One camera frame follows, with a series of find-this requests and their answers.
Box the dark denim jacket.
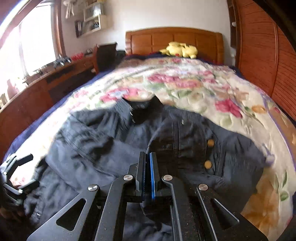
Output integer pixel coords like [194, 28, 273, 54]
[25, 97, 265, 240]

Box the long wooden desk cabinet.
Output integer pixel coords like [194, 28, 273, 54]
[0, 55, 95, 160]

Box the navy blue bed sheet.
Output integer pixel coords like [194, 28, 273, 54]
[1, 68, 114, 163]

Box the red basket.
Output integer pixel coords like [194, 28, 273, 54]
[70, 52, 85, 61]

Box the floral bed blanket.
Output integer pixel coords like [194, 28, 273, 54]
[13, 57, 295, 240]

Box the wooden desk chair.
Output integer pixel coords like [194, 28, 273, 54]
[93, 42, 117, 74]

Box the yellow plush toy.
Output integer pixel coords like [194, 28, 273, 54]
[159, 42, 198, 59]

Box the white hanging plush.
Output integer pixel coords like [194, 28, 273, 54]
[63, 0, 77, 19]

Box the wooden bed headboard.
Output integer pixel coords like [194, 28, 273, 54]
[125, 27, 224, 65]

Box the wooden wardrobe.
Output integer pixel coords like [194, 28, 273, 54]
[227, 1, 295, 119]

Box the white wall shelf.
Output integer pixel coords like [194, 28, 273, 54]
[75, 1, 108, 38]

